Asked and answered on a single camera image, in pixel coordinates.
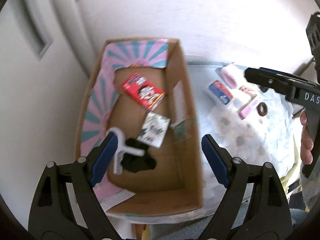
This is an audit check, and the pink teal cardboard box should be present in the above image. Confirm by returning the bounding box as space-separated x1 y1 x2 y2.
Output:
75 38 203 217

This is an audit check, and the pink sponge block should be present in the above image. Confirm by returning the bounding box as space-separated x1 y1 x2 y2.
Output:
220 64 246 89

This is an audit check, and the blue red white packet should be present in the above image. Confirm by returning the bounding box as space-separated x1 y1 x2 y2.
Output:
207 80 233 107

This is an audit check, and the long pink tube box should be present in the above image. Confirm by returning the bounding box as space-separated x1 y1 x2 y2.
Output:
238 96 260 120

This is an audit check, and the black hair scrunchie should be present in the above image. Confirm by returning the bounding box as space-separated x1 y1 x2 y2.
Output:
120 138 157 173

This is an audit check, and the blue floral tablecloth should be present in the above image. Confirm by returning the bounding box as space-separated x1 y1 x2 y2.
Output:
130 60 301 224

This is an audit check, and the white plastic clip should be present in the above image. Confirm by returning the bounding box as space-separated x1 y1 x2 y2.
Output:
106 127 145 175

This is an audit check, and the person's right hand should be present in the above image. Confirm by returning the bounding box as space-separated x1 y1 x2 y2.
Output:
300 111 313 165

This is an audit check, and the brown spiral hair tie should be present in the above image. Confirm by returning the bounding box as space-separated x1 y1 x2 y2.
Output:
256 102 268 117

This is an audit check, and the white black patterned packet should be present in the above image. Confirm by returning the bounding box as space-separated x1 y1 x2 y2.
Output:
137 112 170 148

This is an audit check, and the white door with handle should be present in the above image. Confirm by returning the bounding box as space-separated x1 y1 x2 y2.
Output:
1 0 88 227

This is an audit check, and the red cartoon snack box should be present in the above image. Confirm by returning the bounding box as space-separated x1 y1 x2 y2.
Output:
121 73 165 112

